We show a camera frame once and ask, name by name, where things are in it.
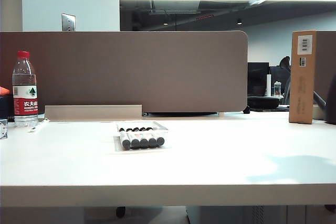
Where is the grey angled handle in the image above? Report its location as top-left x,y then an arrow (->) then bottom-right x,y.
313,90 -> 328,109

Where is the metal wall switch plate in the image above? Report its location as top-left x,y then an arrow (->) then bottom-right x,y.
61,13 -> 77,32

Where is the white table leg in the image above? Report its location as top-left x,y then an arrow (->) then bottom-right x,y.
185,206 -> 202,224

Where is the clear plastic marker packaging box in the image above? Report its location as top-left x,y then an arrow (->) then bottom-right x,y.
113,120 -> 170,153

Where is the beige low desk riser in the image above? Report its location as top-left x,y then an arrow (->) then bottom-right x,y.
44,104 -> 143,122

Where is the small silver metal block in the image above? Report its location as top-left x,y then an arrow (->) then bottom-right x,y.
0,119 -> 9,140

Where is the small clear glass bottle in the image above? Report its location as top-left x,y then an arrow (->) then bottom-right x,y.
274,80 -> 283,98

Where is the black round cushion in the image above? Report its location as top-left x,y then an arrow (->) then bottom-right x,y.
247,95 -> 281,109

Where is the dark blue object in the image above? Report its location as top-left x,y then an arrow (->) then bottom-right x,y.
0,95 -> 15,122

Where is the clear red-label water bottle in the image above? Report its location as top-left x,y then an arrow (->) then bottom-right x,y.
12,50 -> 39,127

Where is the black computer monitor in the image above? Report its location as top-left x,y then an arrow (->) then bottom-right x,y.
248,62 -> 270,96

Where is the dark rounded object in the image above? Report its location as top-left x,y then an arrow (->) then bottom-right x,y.
324,76 -> 336,125

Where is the brown desk partition panel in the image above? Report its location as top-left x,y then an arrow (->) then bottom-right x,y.
0,30 -> 249,113

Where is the dark office chair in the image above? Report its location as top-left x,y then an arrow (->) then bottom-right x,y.
269,56 -> 292,105

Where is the black flat partition base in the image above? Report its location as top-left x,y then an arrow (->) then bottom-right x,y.
143,112 -> 219,117

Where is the tall brown cardboard box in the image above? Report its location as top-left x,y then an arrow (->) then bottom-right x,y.
288,30 -> 318,124

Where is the brown neighbouring partition panel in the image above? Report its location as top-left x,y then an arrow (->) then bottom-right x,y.
313,31 -> 336,120

